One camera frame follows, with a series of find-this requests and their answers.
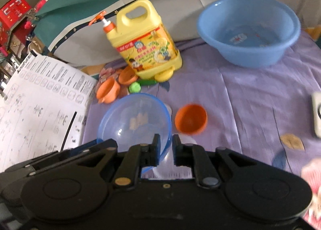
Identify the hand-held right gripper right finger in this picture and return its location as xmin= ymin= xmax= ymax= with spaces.
xmin=173 ymin=133 xmax=254 ymax=188

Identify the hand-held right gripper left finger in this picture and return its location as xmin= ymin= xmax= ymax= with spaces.
xmin=75 ymin=133 xmax=161 ymax=188

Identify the clear plastic bowl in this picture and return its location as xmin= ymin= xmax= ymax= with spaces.
xmin=140 ymin=105 xmax=198 ymax=179

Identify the purple floral printed bedsheet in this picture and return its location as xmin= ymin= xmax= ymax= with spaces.
xmin=83 ymin=29 xmax=321 ymax=228

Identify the small green round toy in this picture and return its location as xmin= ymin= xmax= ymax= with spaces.
xmin=128 ymin=82 xmax=141 ymax=94

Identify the printed instruction sheet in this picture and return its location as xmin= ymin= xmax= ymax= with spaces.
xmin=0 ymin=53 xmax=98 ymax=170

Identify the large blue plastic basin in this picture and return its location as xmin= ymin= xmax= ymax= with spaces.
xmin=196 ymin=0 xmax=301 ymax=68

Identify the small orange bowl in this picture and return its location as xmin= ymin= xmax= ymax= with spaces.
xmin=175 ymin=104 xmax=208 ymax=135

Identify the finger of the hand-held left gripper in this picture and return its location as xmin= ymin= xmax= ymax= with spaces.
xmin=0 ymin=138 xmax=118 ymax=185

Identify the small blue translucent bowl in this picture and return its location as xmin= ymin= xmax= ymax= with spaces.
xmin=97 ymin=93 xmax=173 ymax=170

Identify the red box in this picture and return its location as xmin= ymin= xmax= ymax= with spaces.
xmin=0 ymin=0 xmax=34 ymax=32

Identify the yellow detergent pump bottle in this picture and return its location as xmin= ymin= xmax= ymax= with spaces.
xmin=89 ymin=0 xmax=182 ymax=82

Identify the white rectangular device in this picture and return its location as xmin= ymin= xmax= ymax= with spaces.
xmin=311 ymin=92 xmax=321 ymax=137

